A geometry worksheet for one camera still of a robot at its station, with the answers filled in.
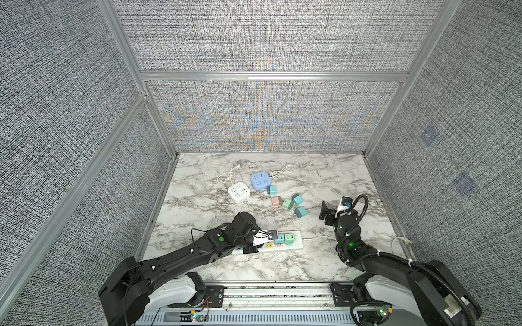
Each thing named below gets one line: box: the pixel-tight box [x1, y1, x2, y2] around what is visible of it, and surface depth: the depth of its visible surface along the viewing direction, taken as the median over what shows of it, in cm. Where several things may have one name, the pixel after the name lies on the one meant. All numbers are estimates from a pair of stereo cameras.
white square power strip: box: [227, 181, 251, 202], surface depth 102 cm
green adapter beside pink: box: [282, 198, 295, 210], surface depth 99 cm
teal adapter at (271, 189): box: [267, 185, 277, 195], surface depth 103 cm
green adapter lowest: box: [284, 233, 295, 245], surface depth 82 cm
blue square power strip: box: [250, 171, 272, 191], surface depth 106 cm
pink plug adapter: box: [271, 195, 282, 208], surface depth 99 cm
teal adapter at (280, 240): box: [273, 234, 285, 245], surface depth 83 cm
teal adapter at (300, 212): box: [294, 206, 308, 219], surface depth 96 cm
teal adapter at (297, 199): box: [292, 193, 304, 206], surface depth 101 cm
